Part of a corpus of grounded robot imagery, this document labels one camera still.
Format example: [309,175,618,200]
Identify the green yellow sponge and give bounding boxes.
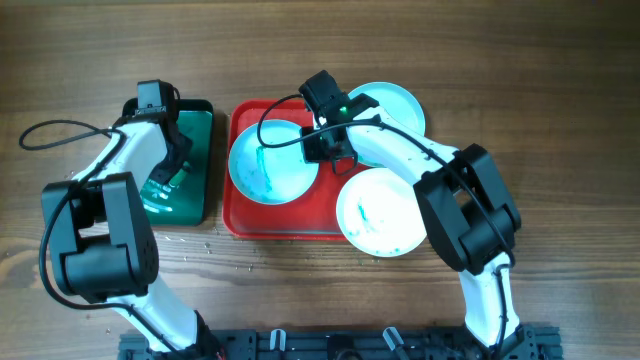
[168,161,192,188]

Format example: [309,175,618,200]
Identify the white plate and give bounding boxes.
[336,168,427,257]
[228,124,319,205]
[313,81,427,169]

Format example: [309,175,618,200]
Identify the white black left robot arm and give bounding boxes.
[39,105,220,359]

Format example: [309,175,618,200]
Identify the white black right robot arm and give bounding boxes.
[300,91,521,353]

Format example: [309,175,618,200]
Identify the dark green tray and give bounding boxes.
[129,99,214,226]

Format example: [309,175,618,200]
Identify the red plastic tray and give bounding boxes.
[222,99,367,241]

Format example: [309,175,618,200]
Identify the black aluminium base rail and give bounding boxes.
[117,324,565,360]

